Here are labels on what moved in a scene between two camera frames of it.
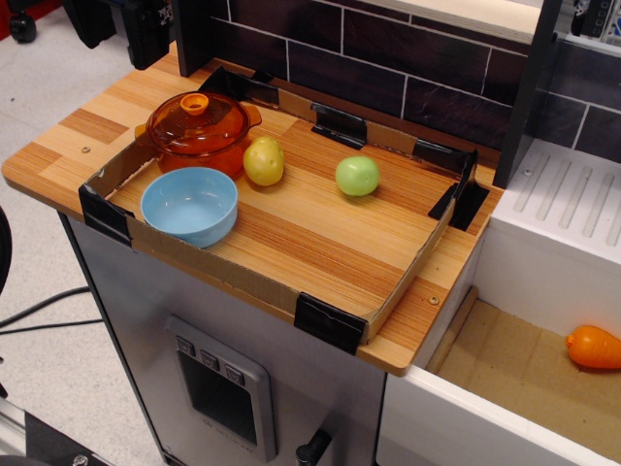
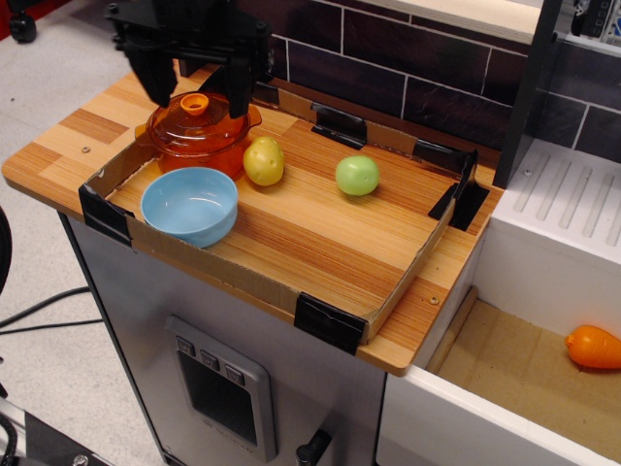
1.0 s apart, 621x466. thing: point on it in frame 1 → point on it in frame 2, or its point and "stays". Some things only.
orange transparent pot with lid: (206, 130) stays
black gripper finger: (148, 25) → (192, 31)
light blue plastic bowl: (199, 205) stays
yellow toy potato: (264, 161) stays
